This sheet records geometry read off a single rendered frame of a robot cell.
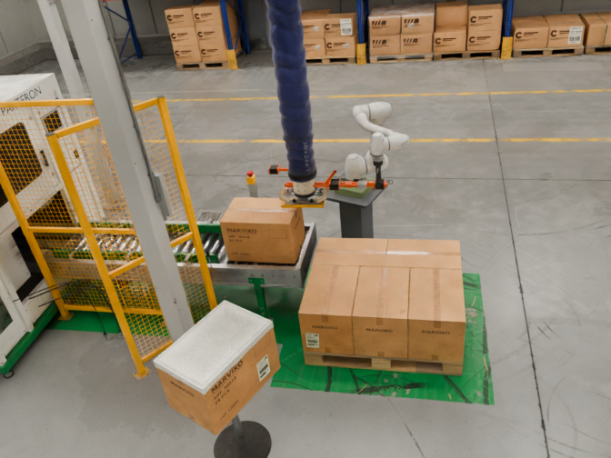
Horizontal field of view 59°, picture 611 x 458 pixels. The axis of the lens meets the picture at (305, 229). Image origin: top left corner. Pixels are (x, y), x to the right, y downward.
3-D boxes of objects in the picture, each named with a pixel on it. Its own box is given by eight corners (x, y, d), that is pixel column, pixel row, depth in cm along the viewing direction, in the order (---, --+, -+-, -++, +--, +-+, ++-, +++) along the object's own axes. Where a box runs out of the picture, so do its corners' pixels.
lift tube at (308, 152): (285, 182, 422) (267, 46, 365) (292, 169, 440) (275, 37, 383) (314, 182, 418) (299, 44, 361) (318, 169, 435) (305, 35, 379)
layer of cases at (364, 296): (303, 352, 424) (297, 313, 403) (324, 273, 505) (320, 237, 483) (462, 362, 399) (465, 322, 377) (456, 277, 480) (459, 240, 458)
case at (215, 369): (216, 436, 311) (202, 389, 289) (169, 406, 332) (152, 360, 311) (281, 367, 350) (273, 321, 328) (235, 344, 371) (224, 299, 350)
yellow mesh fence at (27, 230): (57, 319, 510) (-44, 105, 396) (64, 312, 518) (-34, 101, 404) (173, 326, 486) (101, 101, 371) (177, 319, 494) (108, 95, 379)
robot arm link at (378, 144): (373, 156, 402) (390, 154, 404) (372, 137, 394) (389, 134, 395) (368, 151, 411) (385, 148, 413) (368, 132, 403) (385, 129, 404)
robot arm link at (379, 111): (362, 165, 509) (385, 161, 511) (365, 177, 499) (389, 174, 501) (365, 99, 448) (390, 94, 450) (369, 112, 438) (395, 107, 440)
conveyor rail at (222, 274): (53, 278, 497) (45, 261, 487) (55, 274, 501) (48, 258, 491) (299, 288, 448) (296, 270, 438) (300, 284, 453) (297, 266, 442)
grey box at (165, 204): (142, 215, 360) (130, 175, 344) (145, 212, 364) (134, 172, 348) (170, 216, 356) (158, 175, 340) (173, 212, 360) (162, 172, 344)
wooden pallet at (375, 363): (305, 364, 432) (303, 352, 424) (325, 284, 513) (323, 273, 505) (462, 375, 407) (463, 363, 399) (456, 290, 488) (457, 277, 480)
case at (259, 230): (227, 261, 467) (219, 222, 445) (242, 234, 499) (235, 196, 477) (295, 263, 453) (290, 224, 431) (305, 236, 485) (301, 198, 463)
